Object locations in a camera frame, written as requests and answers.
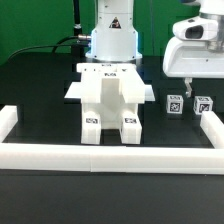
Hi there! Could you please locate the white front fence bar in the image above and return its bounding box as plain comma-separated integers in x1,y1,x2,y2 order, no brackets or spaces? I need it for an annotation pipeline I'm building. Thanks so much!
0,143,224,175

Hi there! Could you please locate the white fence bar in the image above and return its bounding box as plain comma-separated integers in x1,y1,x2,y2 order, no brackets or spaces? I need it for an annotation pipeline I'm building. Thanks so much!
200,111,224,149
0,105,18,143
0,143,224,175

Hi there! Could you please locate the white tagged cube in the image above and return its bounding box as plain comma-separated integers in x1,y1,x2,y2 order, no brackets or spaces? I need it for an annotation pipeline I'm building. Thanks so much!
193,96,213,115
166,95,183,114

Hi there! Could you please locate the white tag base sheet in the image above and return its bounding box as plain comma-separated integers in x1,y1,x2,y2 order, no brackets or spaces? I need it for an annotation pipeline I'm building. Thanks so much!
65,82,155,102

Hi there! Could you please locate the white chair back frame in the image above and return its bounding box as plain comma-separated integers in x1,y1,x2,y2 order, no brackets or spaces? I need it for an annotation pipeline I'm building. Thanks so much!
76,63,145,103

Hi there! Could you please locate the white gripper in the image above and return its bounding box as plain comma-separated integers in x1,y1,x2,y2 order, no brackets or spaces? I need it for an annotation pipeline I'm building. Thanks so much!
163,16,224,98

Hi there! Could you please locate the white chair seat part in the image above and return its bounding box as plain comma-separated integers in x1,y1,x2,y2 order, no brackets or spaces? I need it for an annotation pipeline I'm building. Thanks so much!
81,78,143,131

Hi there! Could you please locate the white left fence bar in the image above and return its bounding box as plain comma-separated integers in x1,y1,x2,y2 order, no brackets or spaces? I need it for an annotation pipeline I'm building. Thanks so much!
0,105,18,143

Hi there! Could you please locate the white right fence bar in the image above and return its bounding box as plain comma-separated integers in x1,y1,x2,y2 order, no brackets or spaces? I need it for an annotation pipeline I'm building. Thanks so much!
200,111,224,149

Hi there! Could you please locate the black vertical pole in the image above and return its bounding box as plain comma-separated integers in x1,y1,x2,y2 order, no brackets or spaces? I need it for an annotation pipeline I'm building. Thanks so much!
72,0,84,58

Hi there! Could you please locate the black cable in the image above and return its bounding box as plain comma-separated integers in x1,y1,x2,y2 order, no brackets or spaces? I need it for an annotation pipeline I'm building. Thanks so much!
7,34,92,62

